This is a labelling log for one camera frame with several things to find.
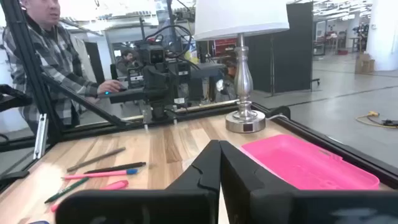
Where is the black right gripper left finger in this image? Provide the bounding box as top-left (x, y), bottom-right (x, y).
top-left (55, 139), bottom-right (222, 224)

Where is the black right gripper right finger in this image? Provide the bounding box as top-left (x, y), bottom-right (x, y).
top-left (221, 140), bottom-right (398, 224)

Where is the pink plastic box lid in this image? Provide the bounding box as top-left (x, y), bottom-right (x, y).
top-left (241, 134), bottom-right (381, 191)

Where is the pink highlighter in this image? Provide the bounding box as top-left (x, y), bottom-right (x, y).
top-left (99, 179), bottom-right (129, 191)

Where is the black pen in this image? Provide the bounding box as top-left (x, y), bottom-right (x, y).
top-left (83, 161), bottom-right (147, 174)

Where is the yellow pencil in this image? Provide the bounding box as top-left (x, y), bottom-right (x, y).
top-left (66, 146), bottom-right (127, 173)

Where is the green crayon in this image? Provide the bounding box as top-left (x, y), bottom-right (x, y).
top-left (44, 177), bottom-right (90, 204)

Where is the cardboard box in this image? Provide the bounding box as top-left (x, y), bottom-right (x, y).
top-left (354, 52), bottom-right (376, 75)

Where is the person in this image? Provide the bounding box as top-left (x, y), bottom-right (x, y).
top-left (1, 0), bottom-right (124, 133)
top-left (115, 49), bottom-right (141, 78)

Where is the white shade silver table lamp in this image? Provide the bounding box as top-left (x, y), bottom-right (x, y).
top-left (193, 0), bottom-right (290, 134)

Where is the black room divider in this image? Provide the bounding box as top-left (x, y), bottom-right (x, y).
top-left (245, 1), bottom-right (315, 94)

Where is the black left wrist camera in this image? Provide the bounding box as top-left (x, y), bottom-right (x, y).
top-left (146, 45), bottom-right (166, 65)

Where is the white lamp cord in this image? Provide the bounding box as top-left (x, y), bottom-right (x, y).
top-left (266, 113), bottom-right (290, 121)

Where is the black aluminium rig frame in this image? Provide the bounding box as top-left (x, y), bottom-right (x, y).
top-left (0, 0), bottom-right (398, 190)

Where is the silver metal bracket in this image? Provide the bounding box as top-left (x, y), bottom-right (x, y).
top-left (33, 113), bottom-right (49, 160)

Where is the yellow floor cable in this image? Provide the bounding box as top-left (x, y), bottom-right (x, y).
top-left (356, 111), bottom-right (398, 129)

